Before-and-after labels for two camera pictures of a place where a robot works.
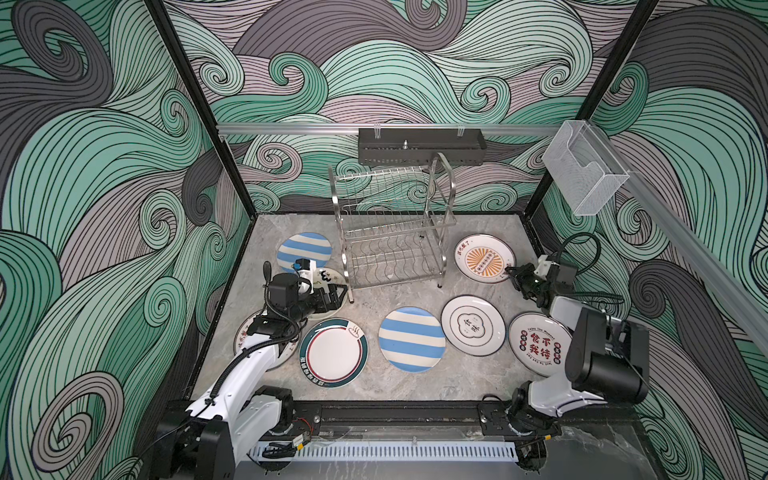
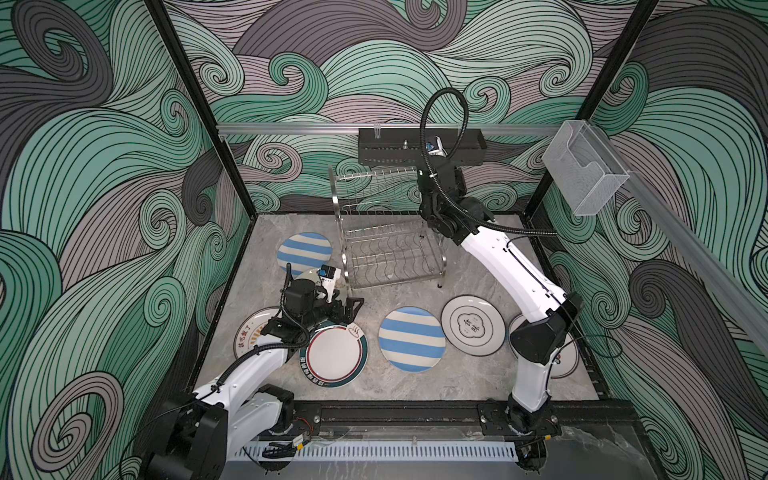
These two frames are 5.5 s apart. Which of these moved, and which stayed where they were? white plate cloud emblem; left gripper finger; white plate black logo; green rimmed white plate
Moved: left gripper finger; white plate black logo
Stayed: white plate cloud emblem; green rimmed white plate
